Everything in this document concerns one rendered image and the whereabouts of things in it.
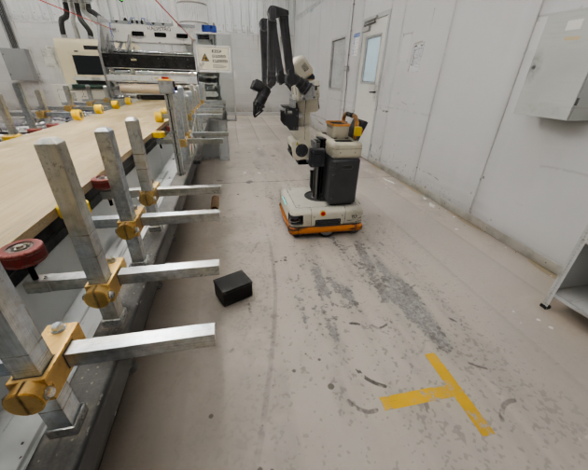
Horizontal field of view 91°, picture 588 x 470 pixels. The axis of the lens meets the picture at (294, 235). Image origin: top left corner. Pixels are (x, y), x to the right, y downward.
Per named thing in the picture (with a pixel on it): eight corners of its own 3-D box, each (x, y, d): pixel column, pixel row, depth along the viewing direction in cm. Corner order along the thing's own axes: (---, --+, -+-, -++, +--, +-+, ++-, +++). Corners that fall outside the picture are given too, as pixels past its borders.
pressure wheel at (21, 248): (15, 302, 63) (-10, 258, 58) (21, 283, 69) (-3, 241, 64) (60, 290, 67) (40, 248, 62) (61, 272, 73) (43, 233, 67)
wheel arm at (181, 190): (221, 192, 119) (220, 183, 117) (221, 196, 116) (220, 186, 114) (105, 198, 111) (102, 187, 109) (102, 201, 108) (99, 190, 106)
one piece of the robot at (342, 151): (335, 195, 302) (343, 109, 262) (355, 216, 256) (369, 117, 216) (304, 196, 296) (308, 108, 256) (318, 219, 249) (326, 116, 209)
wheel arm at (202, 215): (220, 219, 98) (219, 207, 96) (220, 223, 95) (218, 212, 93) (77, 228, 90) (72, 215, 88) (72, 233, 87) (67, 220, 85)
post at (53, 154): (129, 324, 76) (63, 135, 53) (125, 335, 73) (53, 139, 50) (114, 326, 75) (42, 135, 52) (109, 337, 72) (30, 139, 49)
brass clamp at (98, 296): (131, 272, 77) (126, 256, 74) (114, 307, 65) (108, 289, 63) (105, 274, 76) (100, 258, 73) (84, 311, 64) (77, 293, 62)
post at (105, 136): (151, 274, 98) (112, 126, 75) (149, 281, 95) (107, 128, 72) (140, 275, 98) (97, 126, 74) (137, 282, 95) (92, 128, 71)
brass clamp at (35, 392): (91, 339, 54) (82, 320, 52) (54, 411, 43) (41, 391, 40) (53, 345, 53) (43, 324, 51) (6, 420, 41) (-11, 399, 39)
